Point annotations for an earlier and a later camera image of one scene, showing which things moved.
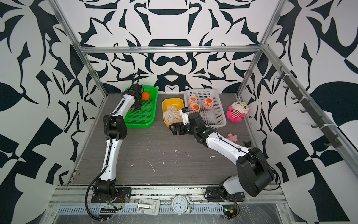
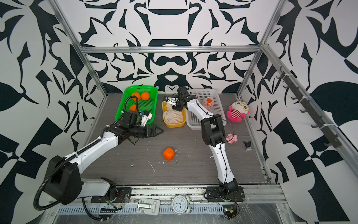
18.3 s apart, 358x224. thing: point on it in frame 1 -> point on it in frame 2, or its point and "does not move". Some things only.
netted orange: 145,96 does not move
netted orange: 208,102 does not move
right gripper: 180,125 -> 176,108
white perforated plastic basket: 214,117 does not move
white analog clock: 180,205 does not move
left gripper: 138,107 -> 153,134
